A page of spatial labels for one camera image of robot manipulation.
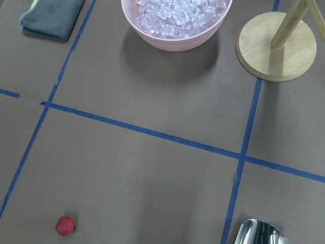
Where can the grey folded cloth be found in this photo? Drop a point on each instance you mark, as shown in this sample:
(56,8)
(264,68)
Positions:
(53,20)

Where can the red strawberry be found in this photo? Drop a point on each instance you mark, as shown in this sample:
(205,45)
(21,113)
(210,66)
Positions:
(66,226)

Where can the silver metal scoop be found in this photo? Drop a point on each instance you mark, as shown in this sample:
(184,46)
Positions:
(255,231)

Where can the wooden cup stand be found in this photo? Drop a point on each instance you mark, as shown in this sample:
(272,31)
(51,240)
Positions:
(278,46)

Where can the pink bowl of ice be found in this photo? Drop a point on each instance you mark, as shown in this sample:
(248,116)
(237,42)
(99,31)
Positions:
(175,25)

